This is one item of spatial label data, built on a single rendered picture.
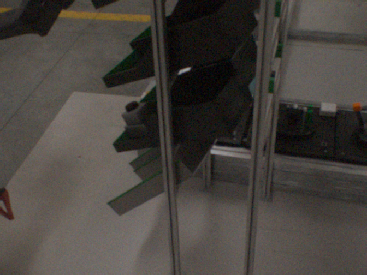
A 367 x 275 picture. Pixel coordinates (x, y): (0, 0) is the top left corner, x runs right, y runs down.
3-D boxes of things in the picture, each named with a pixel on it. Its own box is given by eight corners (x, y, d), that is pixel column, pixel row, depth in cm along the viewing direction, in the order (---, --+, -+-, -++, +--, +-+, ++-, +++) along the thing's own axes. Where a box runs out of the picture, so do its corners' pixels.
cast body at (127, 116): (129, 137, 108) (114, 111, 105) (141, 126, 110) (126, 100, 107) (156, 135, 102) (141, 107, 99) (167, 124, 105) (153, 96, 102)
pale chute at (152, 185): (119, 216, 117) (106, 203, 116) (145, 182, 126) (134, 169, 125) (193, 176, 98) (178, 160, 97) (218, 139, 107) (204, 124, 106)
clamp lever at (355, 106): (358, 129, 139) (352, 107, 136) (358, 124, 141) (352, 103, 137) (372, 126, 138) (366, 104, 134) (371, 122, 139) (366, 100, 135)
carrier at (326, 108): (245, 150, 141) (247, 114, 133) (257, 105, 159) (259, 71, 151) (332, 162, 135) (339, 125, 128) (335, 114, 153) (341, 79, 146)
